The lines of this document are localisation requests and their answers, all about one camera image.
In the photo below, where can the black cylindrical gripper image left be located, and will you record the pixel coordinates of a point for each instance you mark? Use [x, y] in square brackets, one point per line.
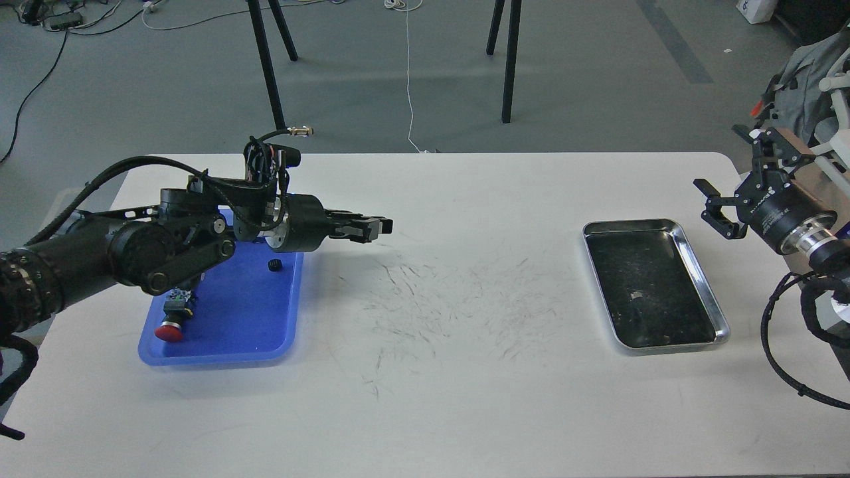
[306, 224]

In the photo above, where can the blue plastic tray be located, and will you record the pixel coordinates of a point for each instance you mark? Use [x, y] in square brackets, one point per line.
[243, 313]

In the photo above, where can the red push button switch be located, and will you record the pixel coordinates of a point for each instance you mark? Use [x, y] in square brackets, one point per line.
[178, 307]

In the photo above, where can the black tripod leg left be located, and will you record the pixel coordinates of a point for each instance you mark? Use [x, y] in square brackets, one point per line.
[265, 58]

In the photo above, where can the black tripod leg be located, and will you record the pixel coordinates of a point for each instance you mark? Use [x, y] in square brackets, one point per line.
[514, 25]
[265, 58]

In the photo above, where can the grey backpack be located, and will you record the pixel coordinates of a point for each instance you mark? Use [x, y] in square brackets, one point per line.
[793, 99]

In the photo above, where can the black robot arm image left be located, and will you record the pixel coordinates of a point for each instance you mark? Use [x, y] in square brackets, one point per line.
[166, 246]

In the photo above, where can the black tripod leg right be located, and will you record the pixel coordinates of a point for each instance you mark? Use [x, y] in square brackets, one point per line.
[514, 25]

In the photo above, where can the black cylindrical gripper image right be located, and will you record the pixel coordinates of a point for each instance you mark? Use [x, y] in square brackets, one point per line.
[771, 203]

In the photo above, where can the white box on floor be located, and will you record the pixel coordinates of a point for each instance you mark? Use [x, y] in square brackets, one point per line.
[757, 11]

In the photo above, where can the silver metal tray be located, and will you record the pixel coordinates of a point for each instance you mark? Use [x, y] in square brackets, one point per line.
[655, 293]

